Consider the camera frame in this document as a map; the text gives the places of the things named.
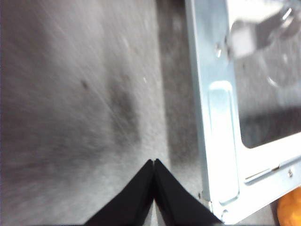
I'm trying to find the orange corn cob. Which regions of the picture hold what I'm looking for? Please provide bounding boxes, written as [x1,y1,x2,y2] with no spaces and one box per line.
[277,187,301,226]

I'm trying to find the oven door with glass window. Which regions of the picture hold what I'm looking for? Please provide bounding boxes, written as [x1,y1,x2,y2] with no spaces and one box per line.
[185,0,301,224]

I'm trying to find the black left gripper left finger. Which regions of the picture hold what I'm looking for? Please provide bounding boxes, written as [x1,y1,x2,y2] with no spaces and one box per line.
[85,159,156,226]

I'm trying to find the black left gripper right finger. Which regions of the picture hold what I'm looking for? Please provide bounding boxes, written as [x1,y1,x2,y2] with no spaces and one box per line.
[153,158,223,226]

